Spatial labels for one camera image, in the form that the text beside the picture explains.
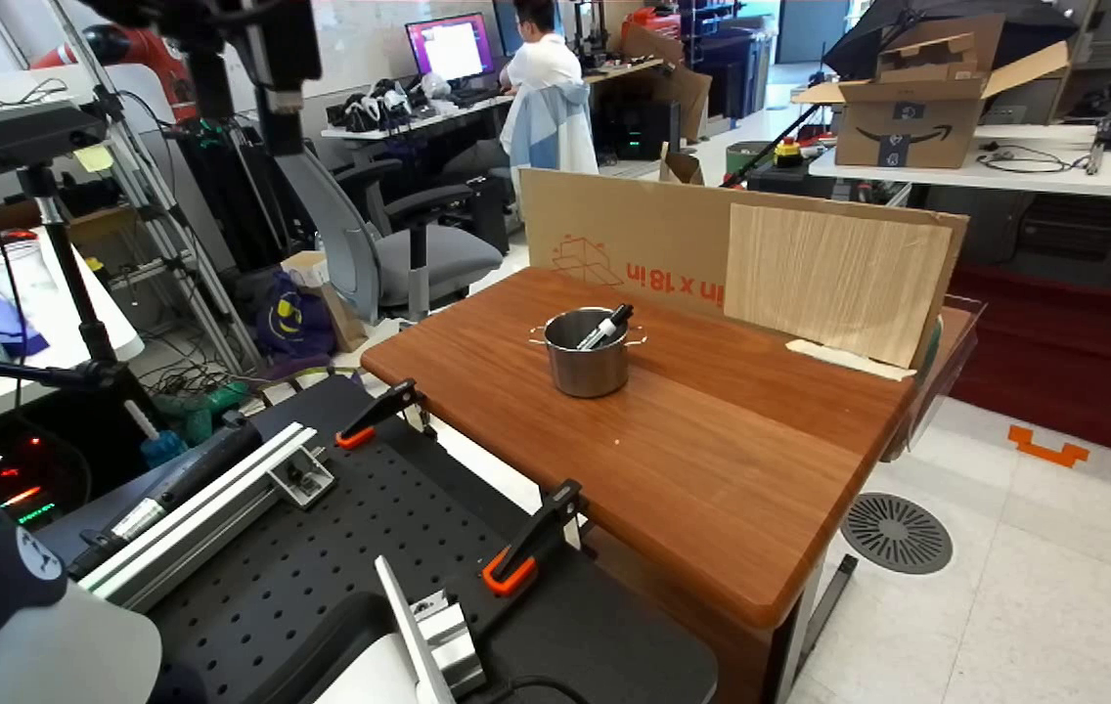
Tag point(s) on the yellow sticky note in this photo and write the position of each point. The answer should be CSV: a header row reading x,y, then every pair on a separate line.
x,y
93,156

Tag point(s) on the silver metal pot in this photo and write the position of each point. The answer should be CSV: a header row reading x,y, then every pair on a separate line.
x,y
578,374

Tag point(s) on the grey table leg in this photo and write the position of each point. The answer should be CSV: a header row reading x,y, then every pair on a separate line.
x,y
821,618

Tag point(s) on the grey office chair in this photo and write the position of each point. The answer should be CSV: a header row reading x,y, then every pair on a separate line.
x,y
440,259

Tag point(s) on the dark blue bag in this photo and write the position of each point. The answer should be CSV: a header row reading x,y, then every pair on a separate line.
x,y
285,317

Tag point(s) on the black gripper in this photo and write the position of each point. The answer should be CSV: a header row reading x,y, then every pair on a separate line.
x,y
279,61

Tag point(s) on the Amazon cardboard box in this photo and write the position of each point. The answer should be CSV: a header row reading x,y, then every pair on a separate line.
x,y
908,124

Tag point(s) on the black Expo dry-erase marker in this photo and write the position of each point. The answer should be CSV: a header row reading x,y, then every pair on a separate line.
x,y
607,326

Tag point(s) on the person in white coat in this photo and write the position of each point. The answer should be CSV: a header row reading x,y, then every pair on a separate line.
x,y
547,91

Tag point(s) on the black orange-tipped bar clamp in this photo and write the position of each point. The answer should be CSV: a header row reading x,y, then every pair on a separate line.
x,y
532,540
379,414

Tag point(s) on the black camera tripod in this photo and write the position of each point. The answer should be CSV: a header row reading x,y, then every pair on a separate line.
x,y
87,315

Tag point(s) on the green plastic object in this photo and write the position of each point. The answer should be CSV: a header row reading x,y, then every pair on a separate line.
x,y
207,413

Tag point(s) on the blue plastic object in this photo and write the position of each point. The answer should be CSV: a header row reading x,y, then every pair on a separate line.
x,y
6,322

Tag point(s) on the black device with red lights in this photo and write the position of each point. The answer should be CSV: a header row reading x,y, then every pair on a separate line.
x,y
19,476

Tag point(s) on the black gear pile on desk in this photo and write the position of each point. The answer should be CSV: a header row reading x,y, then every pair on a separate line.
x,y
379,103

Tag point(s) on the dark stereo camera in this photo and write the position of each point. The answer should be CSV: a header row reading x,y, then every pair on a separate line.
x,y
19,137

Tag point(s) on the silver metal bracket rail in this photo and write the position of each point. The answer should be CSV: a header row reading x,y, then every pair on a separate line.
x,y
442,640

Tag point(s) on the lit computer monitor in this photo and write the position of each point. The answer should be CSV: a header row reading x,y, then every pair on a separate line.
x,y
451,48

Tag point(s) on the aluminium extrusion rail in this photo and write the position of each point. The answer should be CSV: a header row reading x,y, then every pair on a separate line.
x,y
203,508

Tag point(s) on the brown cardboard sheet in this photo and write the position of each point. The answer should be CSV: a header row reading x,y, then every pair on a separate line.
x,y
635,234

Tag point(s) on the black cylinder roll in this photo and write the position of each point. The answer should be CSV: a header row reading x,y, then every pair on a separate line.
x,y
190,476

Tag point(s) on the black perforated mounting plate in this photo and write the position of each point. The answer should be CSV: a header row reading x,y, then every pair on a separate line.
x,y
307,562

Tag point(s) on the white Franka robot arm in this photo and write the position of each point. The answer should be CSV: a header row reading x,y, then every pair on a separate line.
x,y
19,640

